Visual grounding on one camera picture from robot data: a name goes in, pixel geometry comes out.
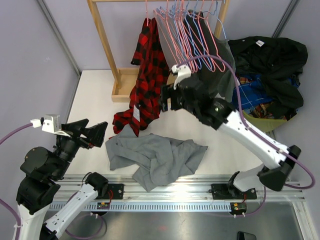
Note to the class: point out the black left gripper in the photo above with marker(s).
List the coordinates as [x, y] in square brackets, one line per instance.
[95, 134]

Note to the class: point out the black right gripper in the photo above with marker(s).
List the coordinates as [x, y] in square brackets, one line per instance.
[168, 92]

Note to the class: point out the red black plaid shirt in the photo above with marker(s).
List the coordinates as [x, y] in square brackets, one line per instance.
[153, 73]

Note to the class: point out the grey shirt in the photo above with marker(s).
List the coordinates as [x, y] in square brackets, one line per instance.
[160, 160]

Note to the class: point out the black button shirt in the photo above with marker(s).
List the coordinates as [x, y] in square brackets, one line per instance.
[277, 62]

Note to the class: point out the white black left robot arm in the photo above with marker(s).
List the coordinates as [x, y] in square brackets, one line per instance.
[44, 168]

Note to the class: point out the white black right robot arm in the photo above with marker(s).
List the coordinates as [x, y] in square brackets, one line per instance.
[275, 157]

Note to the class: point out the dark green t-shirt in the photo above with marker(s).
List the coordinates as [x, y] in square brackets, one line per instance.
[221, 81]

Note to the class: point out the blue checked shirt in basket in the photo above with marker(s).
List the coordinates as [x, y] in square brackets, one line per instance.
[268, 98]

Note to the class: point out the wooden clothes rack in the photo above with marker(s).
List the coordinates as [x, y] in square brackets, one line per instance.
[125, 77]

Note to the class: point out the green laundry basket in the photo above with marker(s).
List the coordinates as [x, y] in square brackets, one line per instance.
[264, 124]

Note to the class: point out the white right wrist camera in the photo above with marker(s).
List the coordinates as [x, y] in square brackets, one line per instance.
[181, 72]

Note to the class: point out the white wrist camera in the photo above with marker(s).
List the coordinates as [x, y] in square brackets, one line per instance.
[181, 72]
[50, 123]

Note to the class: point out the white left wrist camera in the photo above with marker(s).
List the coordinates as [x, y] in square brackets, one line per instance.
[50, 123]

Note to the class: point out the pink and blue wire hangers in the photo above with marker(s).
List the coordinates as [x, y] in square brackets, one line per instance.
[186, 30]

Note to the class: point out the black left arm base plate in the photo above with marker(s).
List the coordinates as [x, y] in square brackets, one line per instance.
[115, 191]

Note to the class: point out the white slotted cable duct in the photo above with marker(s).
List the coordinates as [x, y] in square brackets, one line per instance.
[119, 206]

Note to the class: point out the aluminium rail frame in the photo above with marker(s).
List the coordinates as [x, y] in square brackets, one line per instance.
[193, 188]

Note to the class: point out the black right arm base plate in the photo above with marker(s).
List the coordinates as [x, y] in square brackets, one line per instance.
[220, 191]

